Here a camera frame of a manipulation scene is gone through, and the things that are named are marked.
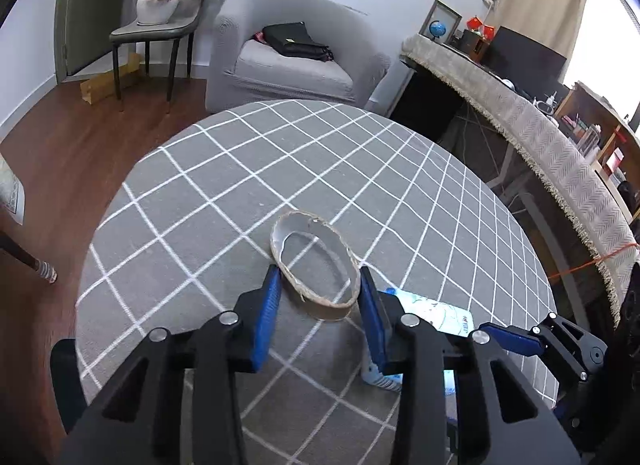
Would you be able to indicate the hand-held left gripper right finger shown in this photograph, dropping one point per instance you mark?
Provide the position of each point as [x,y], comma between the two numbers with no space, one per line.
[372,320]

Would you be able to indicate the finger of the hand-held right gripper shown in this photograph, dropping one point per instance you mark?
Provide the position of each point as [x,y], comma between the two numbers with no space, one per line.
[510,340]

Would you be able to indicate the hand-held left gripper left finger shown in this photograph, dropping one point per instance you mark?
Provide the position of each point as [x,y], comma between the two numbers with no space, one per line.
[265,315]

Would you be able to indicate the brown cardboard tape roll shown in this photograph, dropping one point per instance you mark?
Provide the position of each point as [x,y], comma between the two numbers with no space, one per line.
[330,307]

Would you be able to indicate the blue printed tissue packet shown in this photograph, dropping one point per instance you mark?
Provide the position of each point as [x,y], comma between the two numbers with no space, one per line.
[430,312]

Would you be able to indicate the grey checked tablecloth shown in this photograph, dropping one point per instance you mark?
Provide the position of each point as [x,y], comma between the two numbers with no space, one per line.
[300,155]

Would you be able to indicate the beige fringed desk cloth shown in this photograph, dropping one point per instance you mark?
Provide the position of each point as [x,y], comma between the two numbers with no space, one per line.
[550,145]

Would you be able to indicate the wooden bookshelf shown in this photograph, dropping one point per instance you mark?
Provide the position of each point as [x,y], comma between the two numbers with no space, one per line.
[610,130]

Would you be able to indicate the grey armchair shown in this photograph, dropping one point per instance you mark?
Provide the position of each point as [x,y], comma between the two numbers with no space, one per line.
[295,80]

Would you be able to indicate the black handbag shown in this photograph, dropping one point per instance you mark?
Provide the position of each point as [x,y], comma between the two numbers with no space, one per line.
[292,42]

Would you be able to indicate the flat cardboard piece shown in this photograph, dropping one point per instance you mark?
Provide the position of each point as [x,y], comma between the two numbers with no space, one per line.
[105,85]

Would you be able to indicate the black monitor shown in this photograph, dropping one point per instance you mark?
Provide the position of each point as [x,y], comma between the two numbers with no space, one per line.
[525,60]

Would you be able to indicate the patterned rug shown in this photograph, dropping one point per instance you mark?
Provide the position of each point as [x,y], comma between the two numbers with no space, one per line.
[10,190]

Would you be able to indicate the dark box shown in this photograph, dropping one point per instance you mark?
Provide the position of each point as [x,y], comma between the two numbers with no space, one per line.
[472,45]

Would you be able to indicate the small blue globe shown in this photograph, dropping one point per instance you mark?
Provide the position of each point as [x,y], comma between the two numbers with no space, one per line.
[437,29]

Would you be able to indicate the grey chair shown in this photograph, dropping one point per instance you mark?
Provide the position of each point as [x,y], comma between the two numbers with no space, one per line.
[150,30]

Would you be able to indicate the small red flags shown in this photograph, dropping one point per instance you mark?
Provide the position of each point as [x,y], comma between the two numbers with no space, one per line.
[477,25]

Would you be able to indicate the beige curtain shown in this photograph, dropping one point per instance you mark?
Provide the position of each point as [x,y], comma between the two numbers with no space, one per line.
[540,0]

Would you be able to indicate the grey door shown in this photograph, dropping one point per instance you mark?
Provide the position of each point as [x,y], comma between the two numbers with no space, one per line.
[95,5]

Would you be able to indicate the picture frame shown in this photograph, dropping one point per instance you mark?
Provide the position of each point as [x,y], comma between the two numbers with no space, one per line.
[452,15]

